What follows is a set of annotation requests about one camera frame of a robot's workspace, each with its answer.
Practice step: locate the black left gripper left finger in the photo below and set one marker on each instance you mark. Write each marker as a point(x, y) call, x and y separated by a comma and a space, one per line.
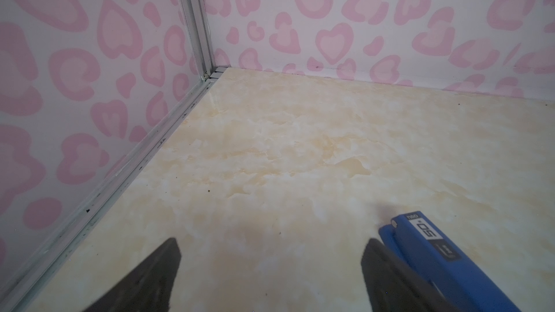
point(148, 286)

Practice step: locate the aluminium frame corner post left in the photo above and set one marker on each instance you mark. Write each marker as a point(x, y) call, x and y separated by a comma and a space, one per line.
point(197, 26)

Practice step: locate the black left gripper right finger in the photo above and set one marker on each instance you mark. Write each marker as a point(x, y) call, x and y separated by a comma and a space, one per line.
point(393, 286)

